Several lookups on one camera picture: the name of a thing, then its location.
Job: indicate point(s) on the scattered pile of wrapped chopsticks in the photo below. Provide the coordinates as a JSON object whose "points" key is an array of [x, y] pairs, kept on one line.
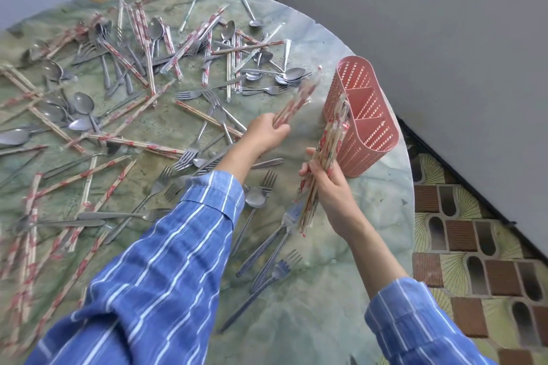
{"points": [[128, 142]]}

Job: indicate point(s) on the pink plastic cutlery holder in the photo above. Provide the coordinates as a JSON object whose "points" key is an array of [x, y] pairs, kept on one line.
{"points": [[372, 142]]}

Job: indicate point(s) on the person's left hand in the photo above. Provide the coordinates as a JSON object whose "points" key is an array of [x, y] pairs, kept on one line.
{"points": [[261, 134]]}

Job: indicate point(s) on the person's right thumb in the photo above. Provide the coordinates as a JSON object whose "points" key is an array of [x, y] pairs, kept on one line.
{"points": [[322, 160]]}

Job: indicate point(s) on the small chopstick bunch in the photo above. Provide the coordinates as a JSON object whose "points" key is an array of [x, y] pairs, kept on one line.
{"points": [[299, 97]]}

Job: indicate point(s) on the person's right hand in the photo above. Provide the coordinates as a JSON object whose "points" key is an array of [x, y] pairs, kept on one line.
{"points": [[334, 198]]}

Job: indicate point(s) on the scattered metal forks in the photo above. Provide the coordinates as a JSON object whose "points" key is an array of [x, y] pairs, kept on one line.
{"points": [[282, 267]]}

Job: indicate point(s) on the large chopstick bundle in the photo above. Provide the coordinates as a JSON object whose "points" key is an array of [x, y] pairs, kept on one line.
{"points": [[329, 138]]}

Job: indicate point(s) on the scattered metal spoons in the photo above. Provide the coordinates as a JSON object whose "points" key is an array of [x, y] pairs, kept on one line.
{"points": [[83, 101]]}

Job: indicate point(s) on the person's right forearm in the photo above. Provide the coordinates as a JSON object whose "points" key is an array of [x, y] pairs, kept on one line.
{"points": [[376, 262]]}

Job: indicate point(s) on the person's left fingers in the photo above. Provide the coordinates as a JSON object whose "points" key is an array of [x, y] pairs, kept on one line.
{"points": [[280, 127]]}

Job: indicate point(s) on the person's left forearm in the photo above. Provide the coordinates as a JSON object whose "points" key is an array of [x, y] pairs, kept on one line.
{"points": [[171, 257]]}

